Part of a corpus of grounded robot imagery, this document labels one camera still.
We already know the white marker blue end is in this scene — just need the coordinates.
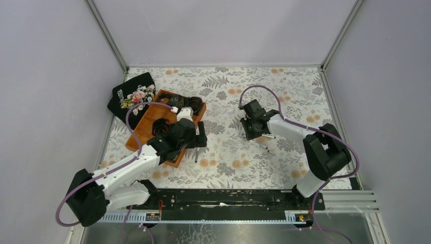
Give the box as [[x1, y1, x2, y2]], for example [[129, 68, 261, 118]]
[[194, 147, 199, 163]]

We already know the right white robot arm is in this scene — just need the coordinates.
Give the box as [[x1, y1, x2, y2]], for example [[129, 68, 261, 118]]
[[239, 100, 352, 198]]

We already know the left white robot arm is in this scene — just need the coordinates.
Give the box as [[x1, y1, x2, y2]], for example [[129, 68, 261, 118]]
[[61, 118, 207, 227]]

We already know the rolled tie black orange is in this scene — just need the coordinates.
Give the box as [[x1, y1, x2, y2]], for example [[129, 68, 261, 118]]
[[151, 118, 171, 136]]

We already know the rolled dark tie back left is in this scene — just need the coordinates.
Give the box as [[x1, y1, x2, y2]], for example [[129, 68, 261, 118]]
[[157, 93, 189, 109]]

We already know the rolled dark tie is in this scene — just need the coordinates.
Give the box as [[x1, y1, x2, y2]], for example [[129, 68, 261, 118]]
[[157, 93, 189, 109], [187, 97, 203, 116]]

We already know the rolled dark tie back right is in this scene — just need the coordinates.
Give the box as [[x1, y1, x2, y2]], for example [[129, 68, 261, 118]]
[[187, 97, 203, 116]]

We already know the orange wooden divided tray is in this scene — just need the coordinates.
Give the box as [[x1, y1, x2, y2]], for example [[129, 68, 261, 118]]
[[125, 89, 207, 168]]

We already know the floral table mat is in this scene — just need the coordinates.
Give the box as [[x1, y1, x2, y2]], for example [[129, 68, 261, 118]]
[[99, 67, 353, 190]]

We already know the black floral embroidered cloth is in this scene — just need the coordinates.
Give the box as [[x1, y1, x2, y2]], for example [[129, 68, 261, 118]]
[[107, 72, 156, 123]]

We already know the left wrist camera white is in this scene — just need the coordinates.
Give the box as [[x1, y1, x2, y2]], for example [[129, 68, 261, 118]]
[[170, 107, 194, 121]]

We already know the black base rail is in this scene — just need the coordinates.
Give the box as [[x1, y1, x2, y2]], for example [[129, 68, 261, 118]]
[[131, 189, 325, 221]]

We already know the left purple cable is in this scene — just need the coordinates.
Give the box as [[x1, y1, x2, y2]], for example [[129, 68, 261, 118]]
[[55, 102, 179, 244]]

